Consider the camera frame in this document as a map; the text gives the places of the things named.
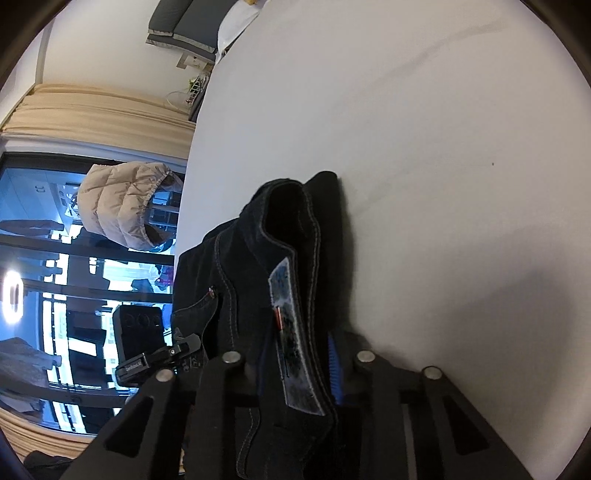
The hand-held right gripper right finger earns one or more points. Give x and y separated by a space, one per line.
336 374

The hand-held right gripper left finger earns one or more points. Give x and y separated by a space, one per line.
228 371

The black denim pants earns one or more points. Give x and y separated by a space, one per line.
240 258

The large glass window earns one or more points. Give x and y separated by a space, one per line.
55 277

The beige puffer jacket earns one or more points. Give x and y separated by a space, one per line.
120 203

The beige curtain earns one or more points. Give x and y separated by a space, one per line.
92 115

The white pillow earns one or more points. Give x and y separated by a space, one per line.
238 23

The white wall socket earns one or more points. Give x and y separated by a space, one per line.
191 61

